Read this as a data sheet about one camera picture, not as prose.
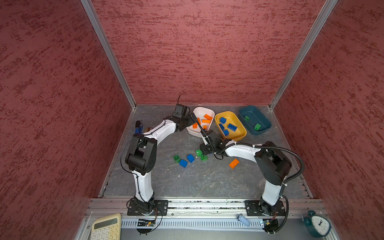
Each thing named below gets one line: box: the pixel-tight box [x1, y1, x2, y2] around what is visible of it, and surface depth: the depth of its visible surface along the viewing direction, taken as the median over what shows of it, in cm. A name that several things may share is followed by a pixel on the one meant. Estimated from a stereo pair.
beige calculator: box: [90, 213, 122, 240], surface depth 68 cm
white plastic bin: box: [186, 106, 216, 138], surface depth 113 cm
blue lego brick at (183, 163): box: [179, 159, 188, 168], surface depth 89 cm
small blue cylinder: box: [236, 213, 250, 227], surface depth 71 cm
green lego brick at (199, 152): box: [195, 149, 203, 157], surface depth 94 cm
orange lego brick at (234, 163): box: [228, 158, 240, 169], surface depth 91 cm
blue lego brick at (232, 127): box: [227, 123, 238, 132], surface depth 108 cm
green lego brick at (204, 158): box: [200, 154, 208, 162], surface depth 92 cm
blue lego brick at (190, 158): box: [186, 154, 195, 164], surface depth 94 cm
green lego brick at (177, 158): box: [173, 154, 181, 164], surface depth 89 cm
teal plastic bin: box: [238, 105, 272, 136], surface depth 112 cm
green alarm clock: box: [301, 207, 332, 238], surface depth 69 cm
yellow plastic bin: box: [214, 111, 247, 142], surface depth 109 cm
